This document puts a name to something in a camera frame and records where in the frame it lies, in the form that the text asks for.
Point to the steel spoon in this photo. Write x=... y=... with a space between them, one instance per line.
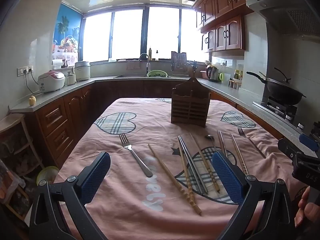
x=211 y=138

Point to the dark metal chopstick pair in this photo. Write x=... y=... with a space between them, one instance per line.
x=198 y=178

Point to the wooden utensil holder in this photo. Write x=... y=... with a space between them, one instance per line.
x=190 y=103

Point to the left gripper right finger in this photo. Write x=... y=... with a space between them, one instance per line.
x=264 y=208

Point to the person's right hand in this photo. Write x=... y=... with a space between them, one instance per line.
x=306 y=210

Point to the steel electric kettle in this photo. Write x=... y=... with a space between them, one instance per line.
x=212 y=73

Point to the condiment bottles group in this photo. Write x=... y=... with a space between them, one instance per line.
x=235 y=82

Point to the wooden side shelf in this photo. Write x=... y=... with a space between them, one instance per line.
x=19 y=162

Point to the dish drying rack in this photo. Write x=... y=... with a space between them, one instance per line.
x=180 y=66

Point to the range hood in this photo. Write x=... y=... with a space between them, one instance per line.
x=288 y=17

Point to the green lid plastic jug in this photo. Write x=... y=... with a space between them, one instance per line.
x=224 y=78

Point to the wall power socket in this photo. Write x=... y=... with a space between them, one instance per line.
x=25 y=70

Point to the white electric cooker pot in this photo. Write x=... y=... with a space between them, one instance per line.
x=82 y=71

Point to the brown ridged chopstick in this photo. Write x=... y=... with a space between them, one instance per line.
x=241 y=159

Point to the pink heart-print tablecloth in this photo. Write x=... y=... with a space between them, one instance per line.
x=129 y=205

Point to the upper wooden wall cabinets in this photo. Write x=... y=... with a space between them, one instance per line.
x=221 y=24

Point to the lower wooden counter cabinets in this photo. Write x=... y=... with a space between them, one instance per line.
x=57 y=126

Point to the oil bottle on sill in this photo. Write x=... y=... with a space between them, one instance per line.
x=150 y=54

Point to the red white rice cooker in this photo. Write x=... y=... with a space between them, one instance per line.
x=51 y=81

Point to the steel sink faucet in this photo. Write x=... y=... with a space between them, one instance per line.
x=144 y=57

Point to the carved wooden chopstick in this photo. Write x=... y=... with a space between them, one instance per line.
x=188 y=182

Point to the steel fork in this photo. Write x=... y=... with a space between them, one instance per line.
x=127 y=145
x=242 y=134

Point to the black wok with lid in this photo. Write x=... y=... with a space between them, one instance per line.
x=281 y=91

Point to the steel fork left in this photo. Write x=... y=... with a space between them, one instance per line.
x=127 y=145

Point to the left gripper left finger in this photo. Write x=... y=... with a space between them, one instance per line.
x=47 y=220

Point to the yellow fruit on counter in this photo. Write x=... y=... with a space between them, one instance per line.
x=32 y=100

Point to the green colander basin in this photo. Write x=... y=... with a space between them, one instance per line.
x=157 y=73

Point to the dark brown chopstick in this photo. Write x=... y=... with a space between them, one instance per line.
x=221 y=141

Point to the tropical fruit wall poster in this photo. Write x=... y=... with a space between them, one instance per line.
x=66 y=36

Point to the steel fork right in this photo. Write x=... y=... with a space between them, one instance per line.
x=242 y=134

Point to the brown carved chopstick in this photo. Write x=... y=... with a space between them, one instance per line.
x=216 y=186

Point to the light wooden chopstick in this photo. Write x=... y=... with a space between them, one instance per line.
x=176 y=183

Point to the gas stove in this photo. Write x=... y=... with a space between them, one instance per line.
x=290 y=115

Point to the small white lidded pot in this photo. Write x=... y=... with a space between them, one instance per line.
x=70 y=79

